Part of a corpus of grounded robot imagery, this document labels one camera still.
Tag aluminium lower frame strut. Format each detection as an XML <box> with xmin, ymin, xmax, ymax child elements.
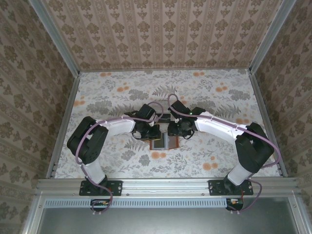
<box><xmin>288</xmin><ymin>195</ymin><xmax>312</xmax><ymax>234</ymax></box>
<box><xmin>21</xmin><ymin>195</ymin><xmax>47</xmax><ymax>234</ymax></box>

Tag aluminium table side rail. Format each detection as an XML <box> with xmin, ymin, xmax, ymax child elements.
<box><xmin>248</xmin><ymin>72</ymin><xmax>288</xmax><ymax>177</ymax></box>
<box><xmin>46</xmin><ymin>72</ymin><xmax>81</xmax><ymax>180</ymax></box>

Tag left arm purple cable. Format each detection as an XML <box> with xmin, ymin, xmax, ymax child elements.
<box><xmin>75</xmin><ymin>101</ymin><xmax>164</xmax><ymax>216</ymax></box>

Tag aluminium mounting rail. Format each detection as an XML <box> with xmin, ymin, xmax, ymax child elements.
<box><xmin>36</xmin><ymin>178</ymin><xmax>299</xmax><ymax>195</ymax></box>

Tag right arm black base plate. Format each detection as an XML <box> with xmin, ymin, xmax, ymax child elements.
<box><xmin>208</xmin><ymin>179</ymin><xmax>254</xmax><ymax>196</ymax></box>

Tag white slotted cable duct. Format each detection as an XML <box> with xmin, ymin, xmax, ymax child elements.
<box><xmin>45</xmin><ymin>197</ymin><xmax>231</xmax><ymax>209</ymax></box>

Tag aluminium frame post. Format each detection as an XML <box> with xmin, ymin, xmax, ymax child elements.
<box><xmin>28</xmin><ymin>0</ymin><xmax>81</xmax><ymax>76</ymax></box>
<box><xmin>248</xmin><ymin>0</ymin><xmax>297</xmax><ymax>74</ymax></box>

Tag grey credit card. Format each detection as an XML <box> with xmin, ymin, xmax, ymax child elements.
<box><xmin>152</xmin><ymin>139</ymin><xmax>167</xmax><ymax>150</ymax></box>

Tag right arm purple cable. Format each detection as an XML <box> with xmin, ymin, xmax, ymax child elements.
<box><xmin>167</xmin><ymin>93</ymin><xmax>284</xmax><ymax>215</ymax></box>

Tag black connector box with wires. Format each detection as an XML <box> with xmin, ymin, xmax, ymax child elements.
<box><xmin>225</xmin><ymin>197</ymin><xmax>245</xmax><ymax>212</ymax></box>
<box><xmin>89</xmin><ymin>198</ymin><xmax>111</xmax><ymax>212</ymax></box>

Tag grey metal panel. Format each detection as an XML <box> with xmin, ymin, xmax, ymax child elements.
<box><xmin>36</xmin><ymin>207</ymin><xmax>297</xmax><ymax>234</ymax></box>

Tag brown leather card holder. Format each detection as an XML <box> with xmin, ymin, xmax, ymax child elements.
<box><xmin>148</xmin><ymin>124</ymin><xmax>178</xmax><ymax>152</ymax></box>

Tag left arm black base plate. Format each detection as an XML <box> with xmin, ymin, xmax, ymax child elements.
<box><xmin>79</xmin><ymin>179</ymin><xmax>123</xmax><ymax>196</ymax></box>

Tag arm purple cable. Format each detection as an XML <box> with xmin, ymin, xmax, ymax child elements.
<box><xmin>75</xmin><ymin>101</ymin><xmax>164</xmax><ymax>216</ymax></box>
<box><xmin>167</xmin><ymin>93</ymin><xmax>284</xmax><ymax>215</ymax></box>

